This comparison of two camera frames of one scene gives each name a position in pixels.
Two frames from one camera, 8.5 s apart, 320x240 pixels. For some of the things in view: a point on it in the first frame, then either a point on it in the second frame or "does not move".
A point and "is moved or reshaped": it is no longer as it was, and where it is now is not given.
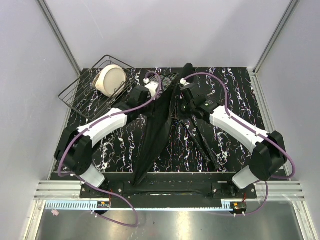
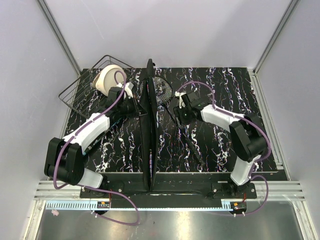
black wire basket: [99, 90] does not move
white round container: [110, 80] does not move
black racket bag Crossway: [158, 128] is moved or reshaped
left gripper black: [149, 97] → [136, 111]
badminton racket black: [168, 81] → [164, 92]
